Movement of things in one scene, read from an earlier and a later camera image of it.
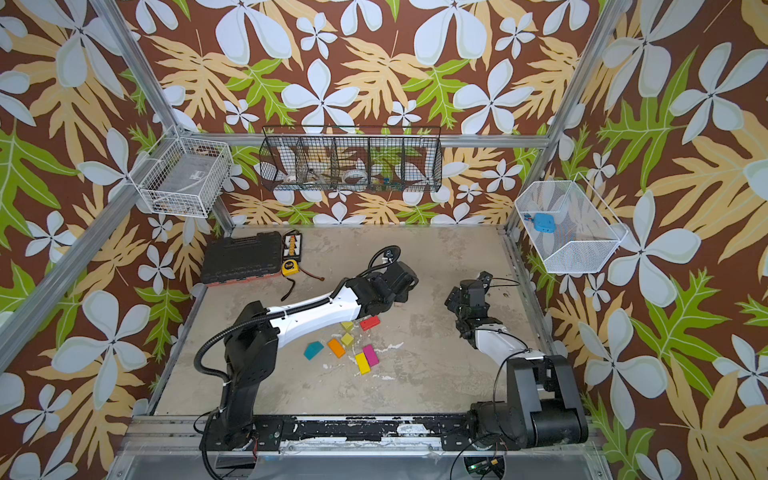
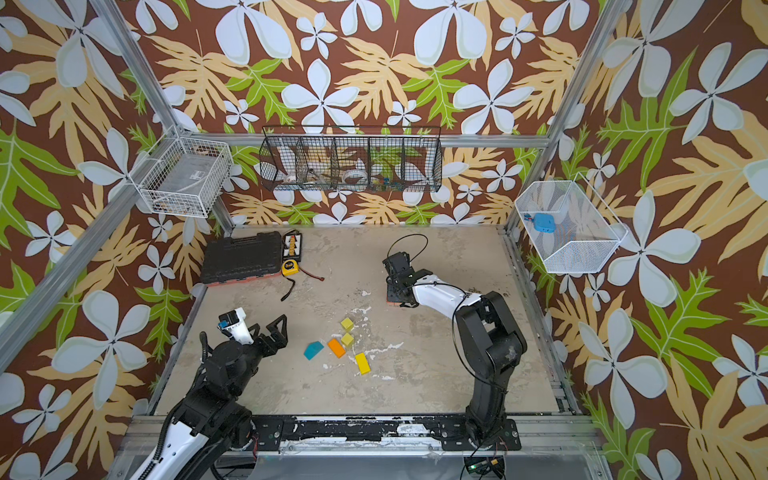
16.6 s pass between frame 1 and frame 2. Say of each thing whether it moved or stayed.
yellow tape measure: stayed
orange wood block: stayed
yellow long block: stayed
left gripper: moved
